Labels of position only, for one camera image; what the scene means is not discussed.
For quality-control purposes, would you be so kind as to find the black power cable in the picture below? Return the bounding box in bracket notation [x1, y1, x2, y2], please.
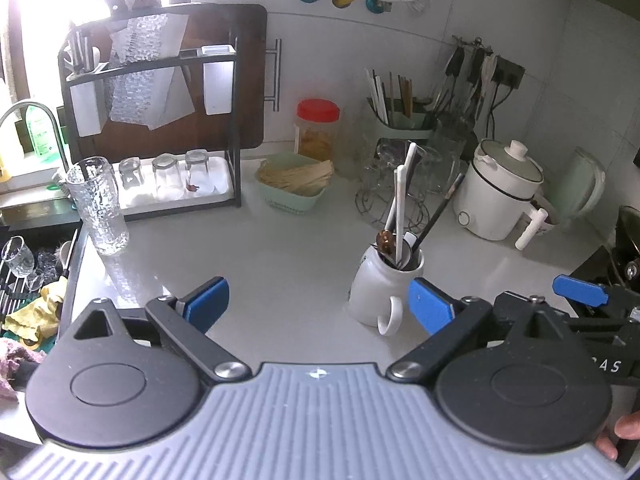
[487, 82, 517, 140]

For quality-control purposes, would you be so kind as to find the black-handled kitchen utensil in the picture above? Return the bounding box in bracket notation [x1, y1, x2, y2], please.
[434, 47, 463, 117]
[457, 50, 486, 122]

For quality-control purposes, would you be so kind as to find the white electric cooker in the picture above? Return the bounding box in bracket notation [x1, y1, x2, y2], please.
[453, 157, 551, 252]

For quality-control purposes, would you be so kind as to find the green plastic basket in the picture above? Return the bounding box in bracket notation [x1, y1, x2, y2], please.
[256, 156, 335, 217]

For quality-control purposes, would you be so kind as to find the pink cloth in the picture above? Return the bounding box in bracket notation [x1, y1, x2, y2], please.
[0, 337, 48, 402]

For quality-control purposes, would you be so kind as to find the white mug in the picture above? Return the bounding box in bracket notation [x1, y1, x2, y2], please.
[348, 245, 425, 336]

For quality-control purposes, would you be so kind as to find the clear glass jar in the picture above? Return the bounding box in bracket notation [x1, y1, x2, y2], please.
[339, 110, 373, 178]

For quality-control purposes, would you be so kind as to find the clear stemmed glass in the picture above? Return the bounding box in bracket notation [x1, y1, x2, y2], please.
[422, 147, 463, 193]
[372, 142, 406, 186]

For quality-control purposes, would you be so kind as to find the white rack container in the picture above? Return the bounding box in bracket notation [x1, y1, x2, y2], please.
[68, 62, 109, 137]
[201, 45, 237, 117]

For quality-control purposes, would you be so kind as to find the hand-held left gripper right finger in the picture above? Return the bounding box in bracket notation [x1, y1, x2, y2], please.
[386, 278, 568, 380]

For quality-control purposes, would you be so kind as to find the green chopstick holder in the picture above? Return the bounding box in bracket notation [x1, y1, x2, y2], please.
[367, 97, 437, 142]

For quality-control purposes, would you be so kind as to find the textured glass mug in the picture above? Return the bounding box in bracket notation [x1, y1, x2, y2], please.
[66, 156, 129, 257]

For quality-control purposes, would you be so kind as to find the steel wall hook rail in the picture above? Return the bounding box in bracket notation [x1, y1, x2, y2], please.
[452, 35, 496, 56]

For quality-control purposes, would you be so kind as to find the black power strip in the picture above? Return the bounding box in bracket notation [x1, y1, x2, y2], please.
[494, 57, 527, 90]

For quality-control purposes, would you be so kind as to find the black stove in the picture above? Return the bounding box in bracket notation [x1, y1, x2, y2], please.
[569, 247, 640, 318]

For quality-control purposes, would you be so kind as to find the white drip tray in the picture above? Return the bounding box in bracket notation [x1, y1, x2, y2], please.
[117, 155, 235, 211]

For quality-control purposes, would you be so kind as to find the sink wire rack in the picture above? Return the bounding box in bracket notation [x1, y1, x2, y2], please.
[0, 272, 31, 326]

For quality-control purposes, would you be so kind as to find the plain steel cleaver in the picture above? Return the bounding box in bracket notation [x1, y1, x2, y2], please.
[150, 67, 196, 130]

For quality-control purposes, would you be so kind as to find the hammered steel cleaver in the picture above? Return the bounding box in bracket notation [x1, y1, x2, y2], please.
[107, 0, 190, 131]

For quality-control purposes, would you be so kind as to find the white chopstick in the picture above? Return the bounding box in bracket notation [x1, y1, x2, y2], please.
[391, 167, 407, 267]
[395, 141, 417, 267]

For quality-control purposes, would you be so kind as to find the tall curved steel faucet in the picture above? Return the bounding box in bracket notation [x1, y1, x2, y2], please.
[0, 99, 72, 188]

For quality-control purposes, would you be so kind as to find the brown cutting board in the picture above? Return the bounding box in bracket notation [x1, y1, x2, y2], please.
[70, 4, 283, 161]

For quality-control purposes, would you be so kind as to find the black sink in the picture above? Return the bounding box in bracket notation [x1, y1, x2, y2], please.
[0, 200, 83, 356]

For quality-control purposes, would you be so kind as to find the black dish rack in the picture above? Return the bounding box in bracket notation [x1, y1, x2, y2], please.
[57, 30, 243, 223]

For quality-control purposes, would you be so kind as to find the yellow cloth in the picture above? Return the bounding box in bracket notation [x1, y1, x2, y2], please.
[2, 276, 69, 345]

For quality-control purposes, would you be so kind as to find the red-marked clear drinking glass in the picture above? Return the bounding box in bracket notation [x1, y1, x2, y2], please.
[184, 148, 212, 195]

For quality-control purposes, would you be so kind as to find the red-lidded plastic jar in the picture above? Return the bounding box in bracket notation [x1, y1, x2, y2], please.
[295, 99, 341, 161]

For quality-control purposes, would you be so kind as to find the dark cooking pot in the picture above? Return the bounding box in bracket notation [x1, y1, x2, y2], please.
[606, 204, 640, 288]

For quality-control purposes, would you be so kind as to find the clear glass pitcher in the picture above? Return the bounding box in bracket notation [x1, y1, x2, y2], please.
[431, 119, 477, 161]

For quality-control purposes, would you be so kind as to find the clear goblet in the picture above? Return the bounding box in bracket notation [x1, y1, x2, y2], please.
[1, 236, 36, 279]

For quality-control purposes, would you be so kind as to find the dried noodles bundle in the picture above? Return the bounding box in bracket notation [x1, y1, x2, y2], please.
[259, 159, 335, 197]

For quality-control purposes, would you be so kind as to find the person's right hand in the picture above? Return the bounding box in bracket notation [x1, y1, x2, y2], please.
[595, 410, 640, 461]

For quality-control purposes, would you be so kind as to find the black chopstick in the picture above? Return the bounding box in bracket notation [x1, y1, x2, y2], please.
[411, 174, 465, 257]

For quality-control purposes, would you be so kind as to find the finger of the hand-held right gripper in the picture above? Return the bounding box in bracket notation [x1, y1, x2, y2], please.
[552, 274, 640, 307]

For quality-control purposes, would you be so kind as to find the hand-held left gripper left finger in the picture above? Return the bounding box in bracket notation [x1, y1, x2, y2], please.
[75, 276, 252, 382]

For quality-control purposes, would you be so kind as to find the wire glass rack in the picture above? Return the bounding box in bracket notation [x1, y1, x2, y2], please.
[355, 142, 463, 233]

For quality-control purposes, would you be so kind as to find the green bottle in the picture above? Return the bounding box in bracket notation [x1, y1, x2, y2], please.
[25, 104, 60, 160]

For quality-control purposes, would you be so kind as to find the pale green kettle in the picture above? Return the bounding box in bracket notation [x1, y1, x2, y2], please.
[546, 147, 607, 223]

